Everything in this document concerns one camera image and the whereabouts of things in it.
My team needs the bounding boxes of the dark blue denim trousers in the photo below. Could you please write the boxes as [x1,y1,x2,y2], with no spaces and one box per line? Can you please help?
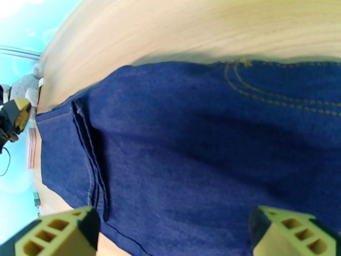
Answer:
[35,60,341,256]

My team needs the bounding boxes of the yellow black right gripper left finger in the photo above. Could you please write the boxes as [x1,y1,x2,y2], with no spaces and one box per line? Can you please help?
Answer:
[0,206,101,256]

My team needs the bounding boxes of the grey husky plush toy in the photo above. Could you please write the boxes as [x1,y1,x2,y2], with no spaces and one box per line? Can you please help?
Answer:
[0,63,44,120]

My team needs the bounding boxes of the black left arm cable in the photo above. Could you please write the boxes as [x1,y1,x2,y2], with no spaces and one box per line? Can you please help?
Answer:
[0,147,11,176]

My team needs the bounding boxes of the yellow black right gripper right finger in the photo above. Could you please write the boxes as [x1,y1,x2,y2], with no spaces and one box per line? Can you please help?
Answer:
[249,205,341,256]

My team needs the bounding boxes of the aluminium frame post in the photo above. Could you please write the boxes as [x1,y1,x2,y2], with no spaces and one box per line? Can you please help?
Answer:
[0,45,42,61]

